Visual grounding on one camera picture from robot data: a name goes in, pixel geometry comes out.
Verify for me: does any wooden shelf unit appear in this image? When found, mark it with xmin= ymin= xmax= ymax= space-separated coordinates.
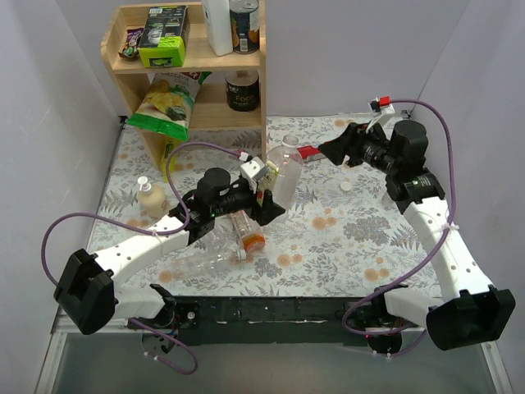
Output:
xmin=100 ymin=0 xmax=268 ymax=173

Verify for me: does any red toothpaste box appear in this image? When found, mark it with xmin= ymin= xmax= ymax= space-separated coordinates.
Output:
xmin=297 ymin=145 xmax=326 ymax=163

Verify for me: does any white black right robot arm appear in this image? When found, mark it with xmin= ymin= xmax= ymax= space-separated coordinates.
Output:
xmin=318 ymin=120 xmax=516 ymax=350

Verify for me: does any green cassava chips bag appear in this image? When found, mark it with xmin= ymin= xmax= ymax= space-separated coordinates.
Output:
xmin=128 ymin=71 xmax=212 ymax=142

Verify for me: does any clear bottle lying flat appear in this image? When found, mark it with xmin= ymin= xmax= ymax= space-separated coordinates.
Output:
xmin=162 ymin=227 xmax=247 ymax=282

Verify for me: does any black label jar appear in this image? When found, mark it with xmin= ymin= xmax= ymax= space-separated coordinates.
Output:
xmin=225 ymin=70 xmax=260 ymax=112

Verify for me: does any purple candy packet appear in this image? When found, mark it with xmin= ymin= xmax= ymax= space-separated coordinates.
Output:
xmin=118 ymin=28 xmax=144 ymax=61

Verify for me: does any tin can orange label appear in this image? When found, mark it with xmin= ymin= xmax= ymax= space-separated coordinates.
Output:
xmin=229 ymin=0 xmax=259 ymax=54

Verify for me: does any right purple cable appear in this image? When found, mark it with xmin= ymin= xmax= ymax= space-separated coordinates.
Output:
xmin=342 ymin=97 xmax=459 ymax=356

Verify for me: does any white carton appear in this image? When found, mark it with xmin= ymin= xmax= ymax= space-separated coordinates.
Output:
xmin=201 ymin=0 xmax=233 ymax=57

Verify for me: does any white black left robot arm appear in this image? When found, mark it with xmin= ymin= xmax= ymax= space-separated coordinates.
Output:
xmin=54 ymin=161 xmax=285 ymax=335

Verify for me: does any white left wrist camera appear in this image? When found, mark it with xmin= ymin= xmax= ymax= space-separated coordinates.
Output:
xmin=239 ymin=151 xmax=270 ymax=183

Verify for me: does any yellow green snack packet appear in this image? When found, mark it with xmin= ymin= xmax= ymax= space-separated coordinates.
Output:
xmin=161 ymin=136 xmax=181 ymax=183

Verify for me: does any white bottle cap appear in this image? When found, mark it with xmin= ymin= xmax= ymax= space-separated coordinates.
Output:
xmin=340 ymin=181 xmax=352 ymax=191

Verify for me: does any orange juice bottle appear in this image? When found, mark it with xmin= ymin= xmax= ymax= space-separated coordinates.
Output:
xmin=230 ymin=210 xmax=266 ymax=253

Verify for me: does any green black box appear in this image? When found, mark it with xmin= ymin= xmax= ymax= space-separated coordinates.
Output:
xmin=139 ymin=5 xmax=189 ymax=68

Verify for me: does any aluminium table edge rail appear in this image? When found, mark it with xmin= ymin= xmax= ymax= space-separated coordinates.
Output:
xmin=35 ymin=308 xmax=139 ymax=393

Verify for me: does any clear plastic bottle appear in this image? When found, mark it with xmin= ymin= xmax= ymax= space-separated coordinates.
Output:
xmin=267 ymin=135 xmax=304 ymax=223

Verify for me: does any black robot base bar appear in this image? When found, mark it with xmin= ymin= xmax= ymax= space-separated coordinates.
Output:
xmin=126 ymin=282 xmax=405 ymax=348

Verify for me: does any beige soap pump bottle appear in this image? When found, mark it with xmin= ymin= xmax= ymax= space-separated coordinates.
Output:
xmin=137 ymin=176 xmax=170 ymax=219

